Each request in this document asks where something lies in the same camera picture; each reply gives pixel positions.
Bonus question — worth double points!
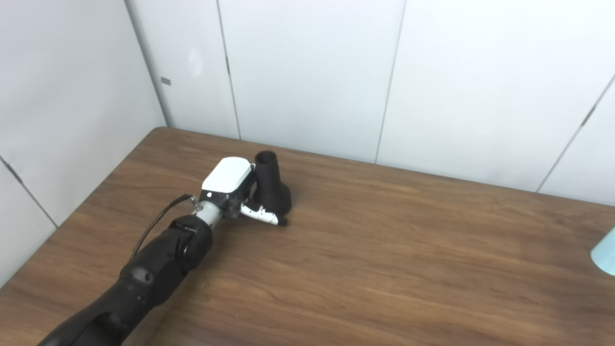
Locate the black funnel-shaped nozzle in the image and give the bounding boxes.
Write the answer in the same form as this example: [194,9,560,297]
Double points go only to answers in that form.
[253,150,292,219]

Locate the light-blue short hose tube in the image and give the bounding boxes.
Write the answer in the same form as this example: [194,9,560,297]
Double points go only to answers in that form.
[590,227,615,276]

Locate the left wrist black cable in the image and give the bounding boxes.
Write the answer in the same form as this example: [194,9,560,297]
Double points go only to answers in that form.
[131,194,200,260]

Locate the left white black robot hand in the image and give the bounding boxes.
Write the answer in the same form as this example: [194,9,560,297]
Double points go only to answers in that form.
[199,157,288,226]

